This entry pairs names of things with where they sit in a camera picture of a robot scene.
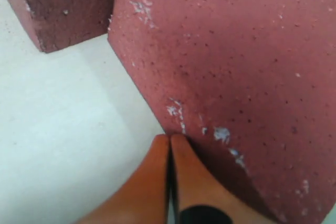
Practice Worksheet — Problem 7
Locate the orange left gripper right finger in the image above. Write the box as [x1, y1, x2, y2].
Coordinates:
[171, 134, 274, 223]

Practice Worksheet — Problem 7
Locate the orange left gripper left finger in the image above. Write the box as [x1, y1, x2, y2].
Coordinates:
[77, 134, 169, 224]

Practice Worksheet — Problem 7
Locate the red brick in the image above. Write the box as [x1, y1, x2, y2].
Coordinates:
[8, 0, 114, 53]
[108, 0, 335, 223]

